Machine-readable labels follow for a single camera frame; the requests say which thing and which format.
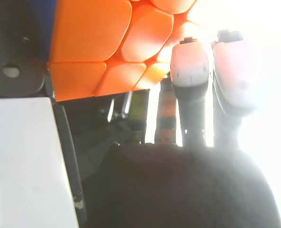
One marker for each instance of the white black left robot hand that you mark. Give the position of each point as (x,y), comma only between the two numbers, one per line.
(178,190)

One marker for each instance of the colourful puzzle cube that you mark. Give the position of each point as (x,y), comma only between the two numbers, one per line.
(88,35)

